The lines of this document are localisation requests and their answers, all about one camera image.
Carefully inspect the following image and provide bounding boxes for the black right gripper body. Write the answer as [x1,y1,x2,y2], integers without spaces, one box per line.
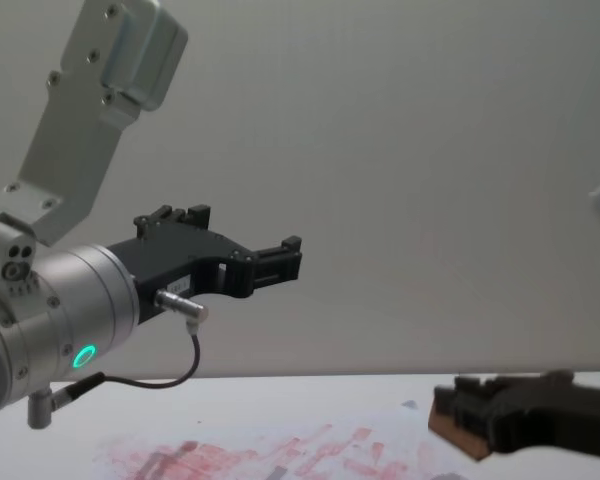
[492,370,600,457]

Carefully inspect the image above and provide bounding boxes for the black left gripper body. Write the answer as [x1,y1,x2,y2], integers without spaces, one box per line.
[105,229,256,327]

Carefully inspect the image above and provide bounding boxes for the brown wooden eraser block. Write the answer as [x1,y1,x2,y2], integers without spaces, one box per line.
[428,386,492,460]

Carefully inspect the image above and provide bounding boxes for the white table cover red marks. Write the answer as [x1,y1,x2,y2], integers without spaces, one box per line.
[0,372,600,480]

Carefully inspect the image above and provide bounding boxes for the thin dark cable silver plugs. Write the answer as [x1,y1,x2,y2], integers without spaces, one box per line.
[27,288,212,430]

